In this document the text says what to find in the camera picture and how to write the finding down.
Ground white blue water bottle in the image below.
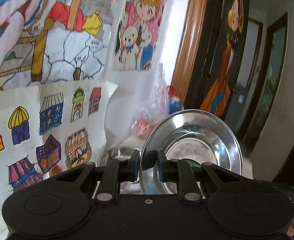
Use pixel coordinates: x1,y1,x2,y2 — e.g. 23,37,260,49
168,86,184,114

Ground clear plastic bag red item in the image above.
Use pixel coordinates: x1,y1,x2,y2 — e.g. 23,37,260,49
131,63,170,140

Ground colourful houses drawing paper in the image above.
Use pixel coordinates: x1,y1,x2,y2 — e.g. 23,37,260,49
0,80,117,211

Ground wooden framed painting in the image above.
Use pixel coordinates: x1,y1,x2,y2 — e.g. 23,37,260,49
171,0,250,119

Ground girl with teddy drawing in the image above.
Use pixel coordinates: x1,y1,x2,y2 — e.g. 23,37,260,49
113,0,166,71

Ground large crayon drawing poster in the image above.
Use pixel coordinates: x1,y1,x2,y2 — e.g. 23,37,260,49
0,0,119,91

